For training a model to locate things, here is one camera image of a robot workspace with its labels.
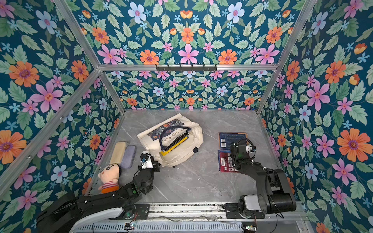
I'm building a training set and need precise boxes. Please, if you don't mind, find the cream canvas tote bag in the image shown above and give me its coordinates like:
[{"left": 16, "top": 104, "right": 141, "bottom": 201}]
[{"left": 137, "top": 114, "right": 204, "bottom": 167}]

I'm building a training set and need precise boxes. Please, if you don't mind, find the dark red stamp book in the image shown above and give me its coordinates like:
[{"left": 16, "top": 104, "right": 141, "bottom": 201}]
[{"left": 218, "top": 150, "right": 239, "bottom": 173}]

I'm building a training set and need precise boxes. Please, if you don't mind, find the dark blue book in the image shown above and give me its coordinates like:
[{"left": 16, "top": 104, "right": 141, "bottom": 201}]
[{"left": 219, "top": 132, "right": 247, "bottom": 150}]

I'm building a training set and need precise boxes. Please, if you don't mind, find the black spine book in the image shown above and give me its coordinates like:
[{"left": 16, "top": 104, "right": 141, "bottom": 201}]
[{"left": 161, "top": 132, "right": 189, "bottom": 150}]

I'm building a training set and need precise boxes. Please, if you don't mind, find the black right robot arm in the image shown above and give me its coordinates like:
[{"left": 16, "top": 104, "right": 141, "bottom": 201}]
[{"left": 230, "top": 138, "right": 297, "bottom": 217}]

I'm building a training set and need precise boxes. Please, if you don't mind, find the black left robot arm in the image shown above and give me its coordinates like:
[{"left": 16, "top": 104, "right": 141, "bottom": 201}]
[{"left": 37, "top": 162, "right": 160, "bottom": 233}]

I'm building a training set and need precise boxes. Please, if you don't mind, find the yellow spine book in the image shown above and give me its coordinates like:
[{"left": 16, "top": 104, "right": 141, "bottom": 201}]
[{"left": 160, "top": 136, "right": 189, "bottom": 156}]

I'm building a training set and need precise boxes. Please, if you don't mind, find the purple fabric glasses case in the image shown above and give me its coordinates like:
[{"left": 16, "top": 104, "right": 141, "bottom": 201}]
[{"left": 120, "top": 145, "right": 137, "bottom": 170}]

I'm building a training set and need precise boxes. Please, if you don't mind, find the beige glasses case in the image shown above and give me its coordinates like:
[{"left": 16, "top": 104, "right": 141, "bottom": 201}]
[{"left": 110, "top": 141, "right": 127, "bottom": 164}]

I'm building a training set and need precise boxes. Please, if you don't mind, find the cartoon boy plush doll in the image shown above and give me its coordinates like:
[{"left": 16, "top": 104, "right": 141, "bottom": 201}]
[{"left": 98, "top": 164, "right": 120, "bottom": 194}]

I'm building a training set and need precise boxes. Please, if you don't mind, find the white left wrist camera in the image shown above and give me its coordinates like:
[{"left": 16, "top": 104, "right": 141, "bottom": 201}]
[{"left": 140, "top": 151, "right": 153, "bottom": 170}]

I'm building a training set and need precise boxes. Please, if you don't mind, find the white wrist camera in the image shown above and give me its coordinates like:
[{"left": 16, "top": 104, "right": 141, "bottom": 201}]
[
  {"left": 140, "top": 151, "right": 153, "bottom": 170},
  {"left": 246, "top": 145, "right": 256, "bottom": 153}
]

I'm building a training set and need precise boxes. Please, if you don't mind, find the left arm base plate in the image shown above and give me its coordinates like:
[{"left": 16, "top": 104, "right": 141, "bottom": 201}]
[{"left": 119, "top": 204, "right": 150, "bottom": 220}]

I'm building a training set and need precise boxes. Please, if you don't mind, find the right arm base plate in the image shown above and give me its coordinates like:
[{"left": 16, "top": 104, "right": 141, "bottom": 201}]
[{"left": 222, "top": 203, "right": 265, "bottom": 219}]

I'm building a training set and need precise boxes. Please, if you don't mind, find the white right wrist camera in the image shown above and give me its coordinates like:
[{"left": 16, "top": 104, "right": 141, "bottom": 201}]
[{"left": 246, "top": 145, "right": 256, "bottom": 153}]

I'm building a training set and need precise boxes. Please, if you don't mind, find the black hook rail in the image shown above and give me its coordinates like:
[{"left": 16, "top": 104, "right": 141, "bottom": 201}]
[{"left": 155, "top": 65, "right": 218, "bottom": 72}]

